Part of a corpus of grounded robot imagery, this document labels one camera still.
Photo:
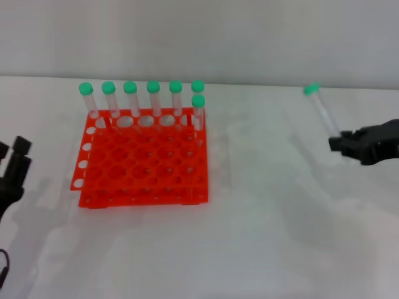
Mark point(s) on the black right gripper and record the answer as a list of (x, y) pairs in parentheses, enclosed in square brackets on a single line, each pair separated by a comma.
[(377, 143)]

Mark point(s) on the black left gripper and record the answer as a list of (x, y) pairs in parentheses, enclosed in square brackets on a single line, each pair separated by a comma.
[(9, 194)]

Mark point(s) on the green-capped clear test tube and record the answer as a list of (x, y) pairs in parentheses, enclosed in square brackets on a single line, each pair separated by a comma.
[(130, 87), (197, 85), (311, 89), (175, 86), (108, 87), (153, 86), (85, 88), (198, 100)]

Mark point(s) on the orange plastic test tube rack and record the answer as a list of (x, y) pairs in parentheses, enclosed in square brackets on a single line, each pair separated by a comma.
[(149, 162)]

